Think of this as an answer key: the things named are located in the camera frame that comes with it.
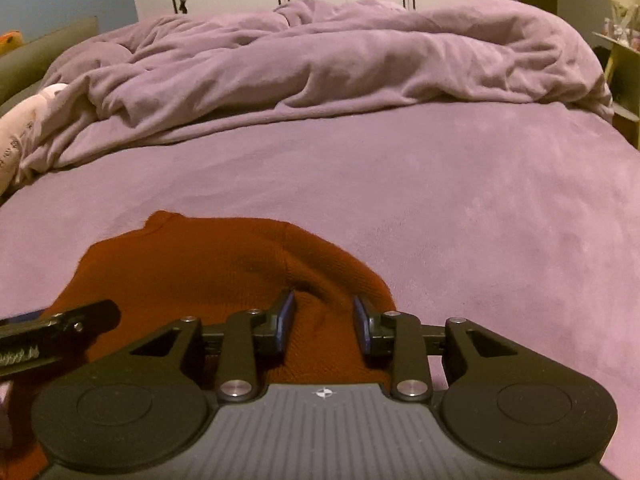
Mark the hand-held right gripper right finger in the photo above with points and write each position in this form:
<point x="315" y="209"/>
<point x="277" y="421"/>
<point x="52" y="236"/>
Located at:
<point x="361" y="324"/>

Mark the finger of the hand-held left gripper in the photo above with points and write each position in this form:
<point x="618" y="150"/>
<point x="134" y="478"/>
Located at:
<point x="85" y="316"/>

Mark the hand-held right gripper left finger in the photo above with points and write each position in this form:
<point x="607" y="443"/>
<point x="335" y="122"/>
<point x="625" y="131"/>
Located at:
<point x="286" y="321"/>

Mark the brown knitted sock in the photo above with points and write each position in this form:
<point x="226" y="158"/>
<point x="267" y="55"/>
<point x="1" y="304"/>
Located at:
<point x="200" y="270"/>

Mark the purple bed sheet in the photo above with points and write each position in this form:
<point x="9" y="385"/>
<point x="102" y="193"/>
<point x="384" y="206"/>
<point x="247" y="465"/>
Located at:
<point x="400" y="200"/>

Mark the pale printed pillow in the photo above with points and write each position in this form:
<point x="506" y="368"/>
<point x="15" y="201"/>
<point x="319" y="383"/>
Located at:
<point x="20" y="130"/>

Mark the crumpled purple duvet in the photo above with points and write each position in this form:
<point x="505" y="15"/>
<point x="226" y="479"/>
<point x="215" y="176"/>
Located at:
<point x="320" y="60"/>

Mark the green pillow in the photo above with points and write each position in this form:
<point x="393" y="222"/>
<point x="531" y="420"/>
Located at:
<point x="45" y="55"/>

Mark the orange item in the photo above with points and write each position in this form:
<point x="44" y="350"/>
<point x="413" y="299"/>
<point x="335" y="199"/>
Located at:
<point x="9" y="38"/>

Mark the bedside shelf with small things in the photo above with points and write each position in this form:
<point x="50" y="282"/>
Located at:
<point x="622" y="45"/>

